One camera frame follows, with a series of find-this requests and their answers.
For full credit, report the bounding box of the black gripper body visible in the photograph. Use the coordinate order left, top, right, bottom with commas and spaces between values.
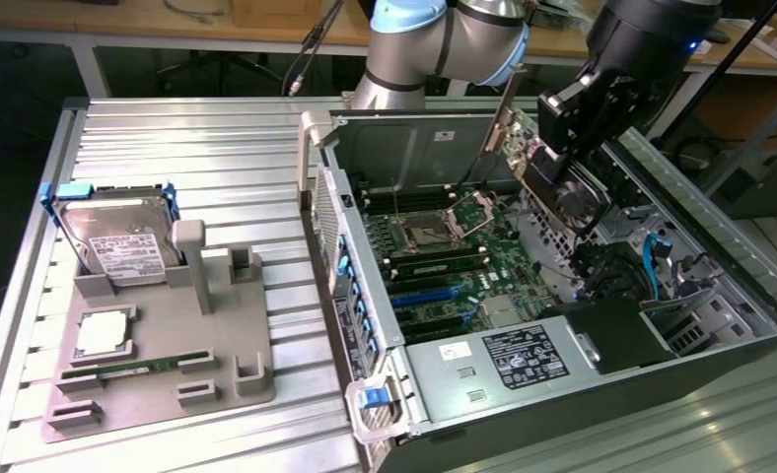
577, 0, 723, 119

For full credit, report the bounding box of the graphics card with metal bracket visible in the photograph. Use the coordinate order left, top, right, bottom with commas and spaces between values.
475, 67, 619, 237

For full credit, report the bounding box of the black slanted pole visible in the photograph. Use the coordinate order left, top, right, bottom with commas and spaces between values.
714, 0, 777, 80

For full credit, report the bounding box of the black monitor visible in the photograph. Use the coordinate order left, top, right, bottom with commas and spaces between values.
717, 0, 777, 43

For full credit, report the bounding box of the perforated metal drive cage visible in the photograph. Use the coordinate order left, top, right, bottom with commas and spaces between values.
518, 186, 635, 250

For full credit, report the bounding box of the metal socket cover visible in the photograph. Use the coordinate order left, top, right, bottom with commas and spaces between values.
446, 189, 500, 237

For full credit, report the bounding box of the black cabinet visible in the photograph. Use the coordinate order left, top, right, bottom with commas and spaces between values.
717, 153, 777, 221

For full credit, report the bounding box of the green motherboard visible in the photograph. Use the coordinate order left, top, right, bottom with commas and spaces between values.
360, 184, 564, 346

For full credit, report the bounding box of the black RAM slot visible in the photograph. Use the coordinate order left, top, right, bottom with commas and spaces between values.
361, 196, 460, 215
360, 184, 458, 202

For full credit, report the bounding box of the thin metal locking lever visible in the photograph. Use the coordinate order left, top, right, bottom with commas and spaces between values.
391, 175, 407, 226

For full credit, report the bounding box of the CPU socket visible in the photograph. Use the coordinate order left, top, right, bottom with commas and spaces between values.
397, 211, 460, 255

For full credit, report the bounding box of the black RAM stick with label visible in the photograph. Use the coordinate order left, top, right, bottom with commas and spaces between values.
388, 247, 492, 283

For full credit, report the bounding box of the silver chipset heatsink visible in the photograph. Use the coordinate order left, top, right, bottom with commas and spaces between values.
478, 297, 520, 327

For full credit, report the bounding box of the blue expansion slot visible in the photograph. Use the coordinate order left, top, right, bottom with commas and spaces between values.
389, 288, 471, 309

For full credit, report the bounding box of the black plastic air shroud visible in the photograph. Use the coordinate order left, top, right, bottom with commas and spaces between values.
536, 299, 681, 376

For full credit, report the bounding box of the metal disk bay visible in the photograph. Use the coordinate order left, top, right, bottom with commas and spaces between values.
638, 290, 769, 359

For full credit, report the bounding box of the black expansion slot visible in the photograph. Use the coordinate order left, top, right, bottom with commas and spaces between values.
397, 314, 474, 344

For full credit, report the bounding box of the black chair base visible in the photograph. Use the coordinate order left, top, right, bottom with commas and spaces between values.
156, 48, 285, 98

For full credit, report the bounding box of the black open PC case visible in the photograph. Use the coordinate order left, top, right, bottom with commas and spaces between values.
296, 107, 777, 473

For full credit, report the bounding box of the grey power supply unit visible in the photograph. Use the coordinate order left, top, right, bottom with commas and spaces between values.
403, 314, 606, 426

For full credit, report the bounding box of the hard disk with blue caddy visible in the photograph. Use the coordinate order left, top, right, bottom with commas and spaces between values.
38, 180, 181, 290

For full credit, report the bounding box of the grey plastic parts rack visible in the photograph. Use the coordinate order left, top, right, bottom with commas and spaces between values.
41, 219, 280, 444

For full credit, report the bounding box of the green RAM stick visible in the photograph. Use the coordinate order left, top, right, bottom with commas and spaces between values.
97, 357, 188, 381

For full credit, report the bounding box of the silver CPU chip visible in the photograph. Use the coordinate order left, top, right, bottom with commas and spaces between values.
75, 313, 132, 357

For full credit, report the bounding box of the thin black cable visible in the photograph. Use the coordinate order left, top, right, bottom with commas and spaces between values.
458, 147, 495, 187

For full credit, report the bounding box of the blue wire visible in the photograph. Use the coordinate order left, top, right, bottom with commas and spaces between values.
638, 230, 678, 302

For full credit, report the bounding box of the black wire bundle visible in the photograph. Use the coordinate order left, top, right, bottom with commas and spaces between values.
571, 240, 653, 302

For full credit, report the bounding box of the grey case handle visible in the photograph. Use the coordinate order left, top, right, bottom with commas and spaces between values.
299, 110, 339, 149
343, 373, 411, 445

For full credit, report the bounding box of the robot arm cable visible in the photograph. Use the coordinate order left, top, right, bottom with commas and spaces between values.
283, 0, 349, 98

